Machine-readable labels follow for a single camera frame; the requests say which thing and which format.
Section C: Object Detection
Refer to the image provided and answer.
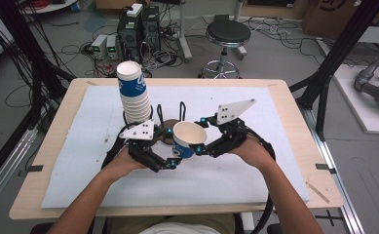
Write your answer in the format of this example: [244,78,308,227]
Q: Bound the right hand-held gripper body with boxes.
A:
[205,97,256,159]

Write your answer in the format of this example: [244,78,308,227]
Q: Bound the person's white shirt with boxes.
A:
[137,221,222,234]

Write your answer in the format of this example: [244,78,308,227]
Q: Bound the stack of paper cups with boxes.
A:
[116,60,153,126]

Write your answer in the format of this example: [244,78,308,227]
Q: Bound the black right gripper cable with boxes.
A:
[245,126,278,234]

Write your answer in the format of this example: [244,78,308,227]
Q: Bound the black metal frame post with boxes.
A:
[288,0,379,141]
[0,0,76,137]

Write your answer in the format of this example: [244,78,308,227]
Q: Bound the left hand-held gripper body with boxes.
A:
[118,119,170,174]

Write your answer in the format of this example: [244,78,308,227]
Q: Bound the grey metal desk leg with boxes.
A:
[176,0,194,63]

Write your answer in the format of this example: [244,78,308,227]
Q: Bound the round white table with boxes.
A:
[17,0,78,16]

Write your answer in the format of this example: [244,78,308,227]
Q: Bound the black tape strip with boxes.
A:
[315,163,338,176]
[26,164,45,174]

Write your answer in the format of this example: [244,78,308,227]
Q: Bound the blue printed paper cup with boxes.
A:
[171,121,208,160]

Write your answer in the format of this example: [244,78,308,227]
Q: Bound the aluminium floor rail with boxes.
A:
[0,126,39,216]
[298,106,366,234]

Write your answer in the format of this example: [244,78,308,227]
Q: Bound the white foam mat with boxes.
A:
[41,85,311,210]

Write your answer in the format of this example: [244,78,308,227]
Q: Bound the grey bench power supply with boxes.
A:
[91,33,109,59]
[105,34,120,61]

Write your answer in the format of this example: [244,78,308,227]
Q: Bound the person's olive trousers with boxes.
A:
[106,214,238,234]

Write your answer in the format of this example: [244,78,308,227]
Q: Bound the tangle of floor cables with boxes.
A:
[140,48,180,72]

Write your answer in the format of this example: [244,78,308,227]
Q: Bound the thin wooden stick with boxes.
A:
[305,180,330,205]

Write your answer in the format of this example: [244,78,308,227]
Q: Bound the black computer tower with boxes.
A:
[116,12,143,63]
[140,5,162,55]

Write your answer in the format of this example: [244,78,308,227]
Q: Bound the brown cardboard box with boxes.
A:
[301,0,373,41]

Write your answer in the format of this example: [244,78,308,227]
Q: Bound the person's left hand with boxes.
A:
[107,145,148,178]

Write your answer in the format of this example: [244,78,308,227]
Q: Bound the white floor platform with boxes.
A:
[332,63,379,137]

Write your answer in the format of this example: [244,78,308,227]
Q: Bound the black round stool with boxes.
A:
[198,19,252,80]

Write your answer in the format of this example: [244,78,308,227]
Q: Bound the white box on computer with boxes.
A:
[126,3,144,19]

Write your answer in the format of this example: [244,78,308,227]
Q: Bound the person's right hand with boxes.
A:
[228,135,277,171]

